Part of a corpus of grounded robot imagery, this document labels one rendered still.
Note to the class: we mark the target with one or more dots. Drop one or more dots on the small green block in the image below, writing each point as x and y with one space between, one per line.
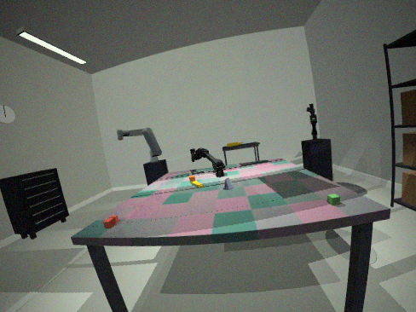
333 199

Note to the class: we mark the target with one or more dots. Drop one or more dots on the orange block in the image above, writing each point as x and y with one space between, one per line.
111 221

